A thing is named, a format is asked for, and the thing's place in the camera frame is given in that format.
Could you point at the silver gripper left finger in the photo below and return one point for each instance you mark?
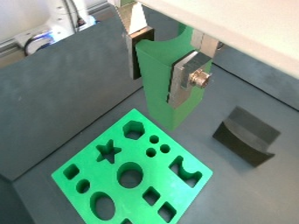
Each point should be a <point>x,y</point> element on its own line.
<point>137,30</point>

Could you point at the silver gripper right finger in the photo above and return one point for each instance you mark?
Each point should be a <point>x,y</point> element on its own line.
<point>189,68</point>

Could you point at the green arch block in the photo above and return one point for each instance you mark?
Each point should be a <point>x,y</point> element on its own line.
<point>156,56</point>

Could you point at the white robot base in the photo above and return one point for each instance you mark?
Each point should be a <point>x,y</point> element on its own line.
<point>68,19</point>

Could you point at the black arch holder block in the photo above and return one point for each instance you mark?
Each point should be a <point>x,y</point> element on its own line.
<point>247,136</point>

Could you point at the green shape sorter board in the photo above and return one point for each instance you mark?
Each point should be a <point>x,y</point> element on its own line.
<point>133,176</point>

